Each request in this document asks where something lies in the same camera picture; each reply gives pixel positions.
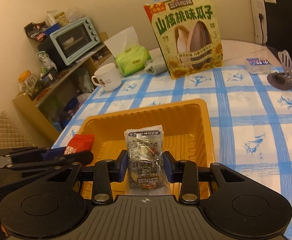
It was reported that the wooden shelf cabinet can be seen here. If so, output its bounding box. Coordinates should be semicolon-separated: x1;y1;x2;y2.
12;44;112;145

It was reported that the blue checked tablecloth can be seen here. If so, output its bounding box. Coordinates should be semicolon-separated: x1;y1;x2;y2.
54;66;292;239

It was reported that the orange lid snack jar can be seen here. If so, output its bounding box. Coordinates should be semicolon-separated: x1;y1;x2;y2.
18;70;41;97

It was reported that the sunflower seed bag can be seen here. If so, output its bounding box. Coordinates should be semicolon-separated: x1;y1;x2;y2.
144;0;223;79

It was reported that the black white appliance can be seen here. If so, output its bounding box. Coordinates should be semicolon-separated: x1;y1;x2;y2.
250;0;292;59

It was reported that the green tissue pack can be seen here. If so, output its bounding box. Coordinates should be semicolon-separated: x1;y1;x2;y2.
104;27;151;77

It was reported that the orange plastic tray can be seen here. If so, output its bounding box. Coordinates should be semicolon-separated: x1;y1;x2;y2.
79;99;215;205

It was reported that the white cartoon mug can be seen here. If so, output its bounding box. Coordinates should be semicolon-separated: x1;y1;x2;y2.
91;63;121;92

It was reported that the left quilted chair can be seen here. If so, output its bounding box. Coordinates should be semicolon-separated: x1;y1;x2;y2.
0;110;35;149

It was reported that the phone stand with round base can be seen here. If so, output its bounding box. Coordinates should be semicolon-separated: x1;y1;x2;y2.
267;50;292;90

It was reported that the red pillow snack packet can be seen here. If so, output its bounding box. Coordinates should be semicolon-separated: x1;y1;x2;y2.
64;134;94;155

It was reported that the grey mixed nuts packet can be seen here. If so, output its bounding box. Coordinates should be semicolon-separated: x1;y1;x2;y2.
124;125;170;195

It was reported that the mint toaster oven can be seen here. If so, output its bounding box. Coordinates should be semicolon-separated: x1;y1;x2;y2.
37;17;101;70

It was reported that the small clear blue box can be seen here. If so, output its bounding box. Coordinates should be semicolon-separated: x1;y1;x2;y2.
245;57;272;74

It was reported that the grey folded cloth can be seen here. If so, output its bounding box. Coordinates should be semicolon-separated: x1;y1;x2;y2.
144;56;168;75

